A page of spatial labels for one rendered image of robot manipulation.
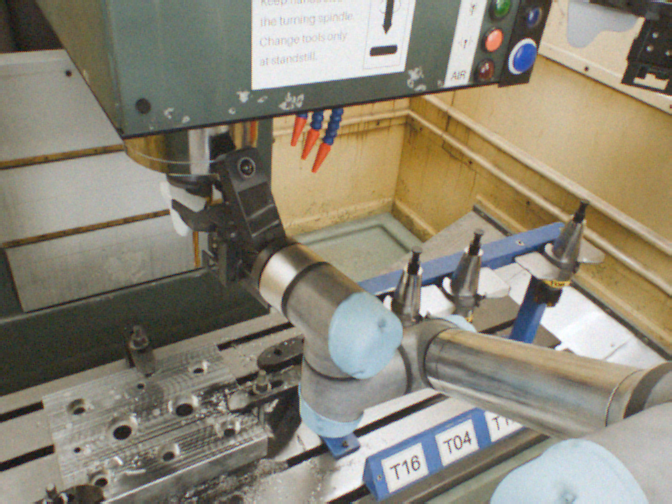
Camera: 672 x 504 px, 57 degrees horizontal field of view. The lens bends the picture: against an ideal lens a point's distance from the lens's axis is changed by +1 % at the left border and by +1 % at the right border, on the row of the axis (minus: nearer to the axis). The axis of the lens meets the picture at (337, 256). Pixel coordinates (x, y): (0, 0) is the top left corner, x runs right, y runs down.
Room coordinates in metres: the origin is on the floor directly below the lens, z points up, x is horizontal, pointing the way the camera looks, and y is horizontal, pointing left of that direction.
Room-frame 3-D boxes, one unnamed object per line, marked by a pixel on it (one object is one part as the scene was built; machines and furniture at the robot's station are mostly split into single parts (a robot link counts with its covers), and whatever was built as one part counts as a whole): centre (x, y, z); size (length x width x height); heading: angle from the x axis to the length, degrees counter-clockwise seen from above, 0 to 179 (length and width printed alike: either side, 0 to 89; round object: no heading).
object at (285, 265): (0.52, 0.04, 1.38); 0.08 x 0.05 x 0.08; 136
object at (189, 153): (0.66, 0.19, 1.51); 0.16 x 0.16 x 0.12
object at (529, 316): (0.94, -0.39, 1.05); 0.10 x 0.05 x 0.30; 34
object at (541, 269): (0.83, -0.33, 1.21); 0.07 x 0.05 x 0.01; 34
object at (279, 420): (0.68, 0.09, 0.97); 0.13 x 0.03 x 0.15; 124
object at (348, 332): (0.46, -0.01, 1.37); 0.11 x 0.08 x 0.09; 46
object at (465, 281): (0.74, -0.20, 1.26); 0.04 x 0.04 x 0.07
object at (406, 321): (0.68, -0.11, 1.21); 0.06 x 0.06 x 0.03
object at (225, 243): (0.57, 0.10, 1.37); 0.12 x 0.08 x 0.09; 46
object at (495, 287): (0.77, -0.24, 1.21); 0.07 x 0.05 x 0.01; 34
